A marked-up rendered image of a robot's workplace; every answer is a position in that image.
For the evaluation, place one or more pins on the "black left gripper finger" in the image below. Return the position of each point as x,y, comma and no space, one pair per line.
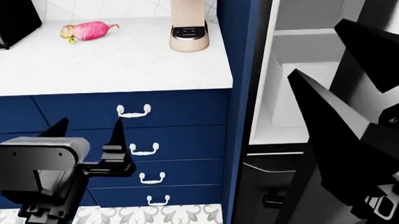
118,144
58,129

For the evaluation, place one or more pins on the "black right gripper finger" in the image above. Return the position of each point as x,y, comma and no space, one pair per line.
373,48
327,142

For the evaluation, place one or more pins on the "white fridge crisper bin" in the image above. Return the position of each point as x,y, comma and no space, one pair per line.
295,98

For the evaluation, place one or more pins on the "black fridge with white interior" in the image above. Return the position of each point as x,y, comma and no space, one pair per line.
285,89

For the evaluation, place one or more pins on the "black fridge freezer drawer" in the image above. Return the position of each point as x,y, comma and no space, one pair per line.
265,179

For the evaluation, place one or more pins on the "navy blue base cabinet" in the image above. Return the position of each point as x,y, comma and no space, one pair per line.
173,132

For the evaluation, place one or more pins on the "navy blue drawer front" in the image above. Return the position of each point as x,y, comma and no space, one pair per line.
179,107
188,172
195,194
187,142

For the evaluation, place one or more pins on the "pink radish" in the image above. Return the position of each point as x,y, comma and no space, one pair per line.
90,30

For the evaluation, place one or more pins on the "navy blue tall side panel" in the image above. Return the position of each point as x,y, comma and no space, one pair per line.
241,65

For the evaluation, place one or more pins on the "black countertop appliance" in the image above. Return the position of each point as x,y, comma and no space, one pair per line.
6,21

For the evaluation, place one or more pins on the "beige coffee machine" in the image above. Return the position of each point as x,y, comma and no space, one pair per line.
188,25

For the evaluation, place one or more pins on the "grey black wrist camera box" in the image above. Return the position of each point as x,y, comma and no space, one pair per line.
28,153

